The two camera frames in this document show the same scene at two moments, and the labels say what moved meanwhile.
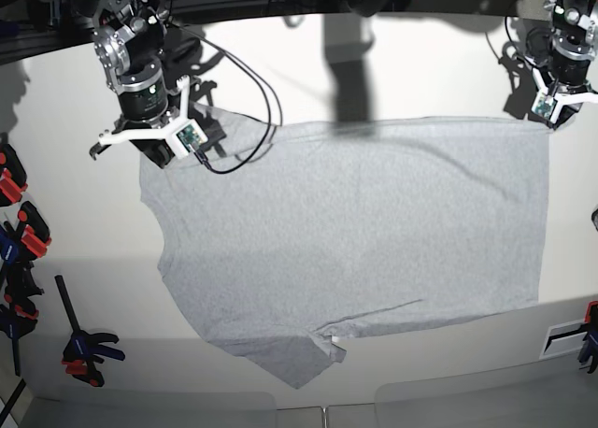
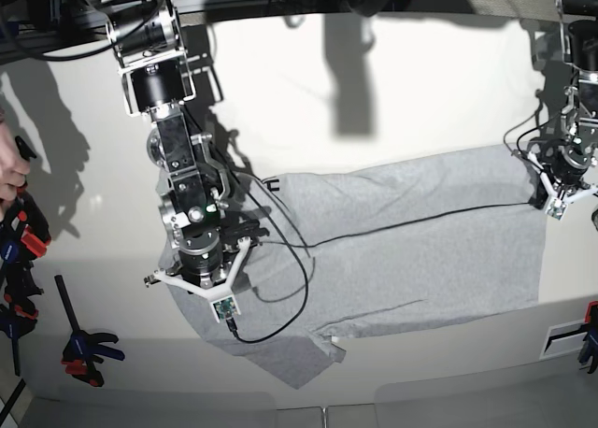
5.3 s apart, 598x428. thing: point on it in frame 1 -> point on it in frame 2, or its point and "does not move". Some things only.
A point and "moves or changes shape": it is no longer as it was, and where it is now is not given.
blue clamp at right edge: x=589 y=350 does not move
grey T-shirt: x=281 y=235 moves or changes shape
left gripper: x=149 y=121 -> x=205 y=263
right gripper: x=569 y=85 -> x=564 y=172
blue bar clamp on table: x=82 y=353 does not move
